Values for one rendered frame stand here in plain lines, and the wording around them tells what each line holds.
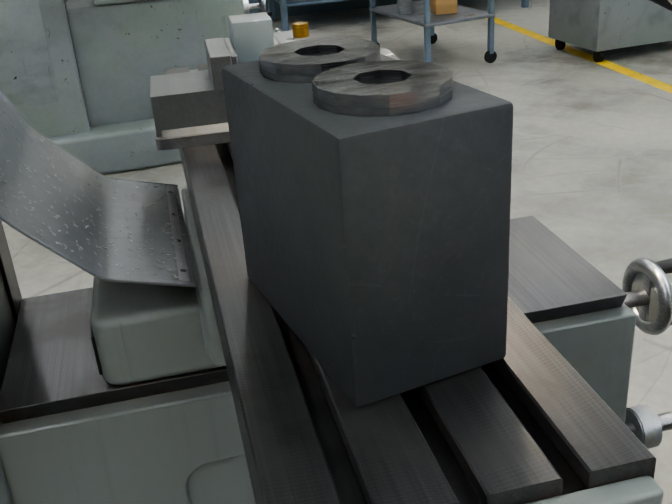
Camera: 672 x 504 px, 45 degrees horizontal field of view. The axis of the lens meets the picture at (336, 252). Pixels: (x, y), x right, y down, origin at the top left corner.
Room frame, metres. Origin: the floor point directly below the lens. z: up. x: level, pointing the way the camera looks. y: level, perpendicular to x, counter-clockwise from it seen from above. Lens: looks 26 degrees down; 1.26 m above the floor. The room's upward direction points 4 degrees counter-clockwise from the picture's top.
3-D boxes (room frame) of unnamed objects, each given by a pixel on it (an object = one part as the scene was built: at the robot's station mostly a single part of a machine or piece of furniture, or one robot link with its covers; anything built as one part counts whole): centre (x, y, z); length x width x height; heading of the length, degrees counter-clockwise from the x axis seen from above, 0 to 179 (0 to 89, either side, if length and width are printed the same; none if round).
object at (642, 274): (1.06, -0.43, 0.64); 0.16 x 0.12 x 0.12; 102
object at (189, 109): (1.12, 0.06, 0.99); 0.35 x 0.15 x 0.11; 100
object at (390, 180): (0.56, -0.02, 1.04); 0.22 x 0.12 x 0.20; 23
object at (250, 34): (1.11, 0.09, 1.05); 0.06 x 0.05 x 0.06; 10
